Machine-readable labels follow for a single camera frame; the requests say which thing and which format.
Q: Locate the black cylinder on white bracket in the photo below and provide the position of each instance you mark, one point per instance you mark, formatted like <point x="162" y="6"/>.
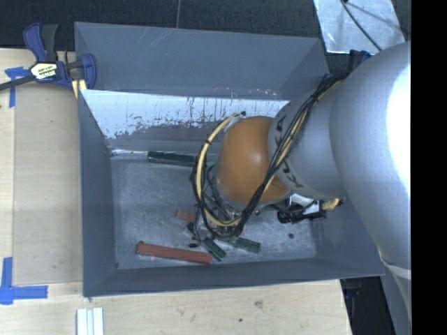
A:
<point x="297" y="215"/>

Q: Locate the dark green flat block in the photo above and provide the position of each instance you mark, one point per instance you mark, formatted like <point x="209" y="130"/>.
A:
<point x="167" y="158"/>
<point x="215" y="250"/>
<point x="248" y="244"/>

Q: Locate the red-brown flat block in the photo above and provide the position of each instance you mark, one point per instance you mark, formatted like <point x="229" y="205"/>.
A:
<point x="185" y="215"/>
<point x="174" y="253"/>

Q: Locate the pale wood flat board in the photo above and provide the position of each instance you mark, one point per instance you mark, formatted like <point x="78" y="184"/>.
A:
<point x="45" y="187"/>

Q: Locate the grey metal bin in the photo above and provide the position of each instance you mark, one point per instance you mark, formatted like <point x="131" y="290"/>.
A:
<point x="157" y="194"/>

